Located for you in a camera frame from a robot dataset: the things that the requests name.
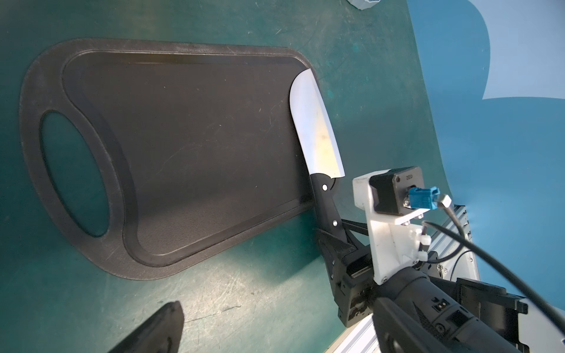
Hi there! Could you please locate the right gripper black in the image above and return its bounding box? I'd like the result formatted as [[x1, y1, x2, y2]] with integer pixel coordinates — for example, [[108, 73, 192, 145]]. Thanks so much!
[[316, 220, 376, 328]]

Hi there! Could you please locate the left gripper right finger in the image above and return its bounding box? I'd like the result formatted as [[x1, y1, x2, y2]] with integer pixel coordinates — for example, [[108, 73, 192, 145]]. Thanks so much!
[[372, 298, 446, 352]]

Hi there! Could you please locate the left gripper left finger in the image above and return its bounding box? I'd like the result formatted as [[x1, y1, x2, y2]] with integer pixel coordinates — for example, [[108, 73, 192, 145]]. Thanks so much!
[[110, 301, 185, 353]]

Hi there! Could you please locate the black cutting board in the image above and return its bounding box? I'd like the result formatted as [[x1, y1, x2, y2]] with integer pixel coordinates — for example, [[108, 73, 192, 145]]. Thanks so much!
[[19, 38, 313, 280]]

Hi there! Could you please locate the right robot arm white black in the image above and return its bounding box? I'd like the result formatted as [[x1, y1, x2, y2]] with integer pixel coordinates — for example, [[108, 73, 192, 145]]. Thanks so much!
[[316, 220, 564, 352]]

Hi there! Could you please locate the lavender plant in white pot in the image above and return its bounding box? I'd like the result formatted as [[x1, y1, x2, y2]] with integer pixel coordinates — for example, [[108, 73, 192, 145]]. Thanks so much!
[[348, 0, 380, 10]]

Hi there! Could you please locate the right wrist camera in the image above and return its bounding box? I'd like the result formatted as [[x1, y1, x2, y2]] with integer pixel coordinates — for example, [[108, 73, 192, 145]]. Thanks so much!
[[353, 167, 453, 285]]

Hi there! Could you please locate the black camera cable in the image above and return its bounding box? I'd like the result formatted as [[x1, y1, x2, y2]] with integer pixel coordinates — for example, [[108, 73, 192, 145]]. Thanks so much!
[[421, 207, 565, 336]]

